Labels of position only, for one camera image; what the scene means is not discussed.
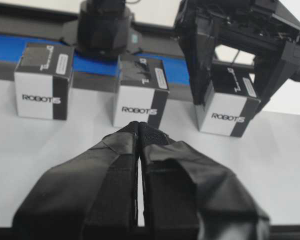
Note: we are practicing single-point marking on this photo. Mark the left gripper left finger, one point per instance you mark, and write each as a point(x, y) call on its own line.
point(90, 197)

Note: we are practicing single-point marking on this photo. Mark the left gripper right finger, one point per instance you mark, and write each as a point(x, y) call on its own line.
point(189, 196)

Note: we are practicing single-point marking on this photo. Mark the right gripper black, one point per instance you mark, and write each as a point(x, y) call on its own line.
point(259, 27)

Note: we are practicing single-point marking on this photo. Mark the black Robotis Dynamixel box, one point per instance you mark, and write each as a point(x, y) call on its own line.
point(229, 103)

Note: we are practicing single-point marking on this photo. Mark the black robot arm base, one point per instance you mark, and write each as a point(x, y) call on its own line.
point(103, 29)

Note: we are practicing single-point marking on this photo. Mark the middle Robotis box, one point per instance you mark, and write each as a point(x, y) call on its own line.
point(141, 91)

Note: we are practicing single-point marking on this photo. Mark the black Dynamixel box on white base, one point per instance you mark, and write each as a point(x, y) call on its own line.
point(43, 79)

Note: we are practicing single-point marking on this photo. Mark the blue strip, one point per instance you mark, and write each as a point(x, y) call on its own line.
point(12, 48)

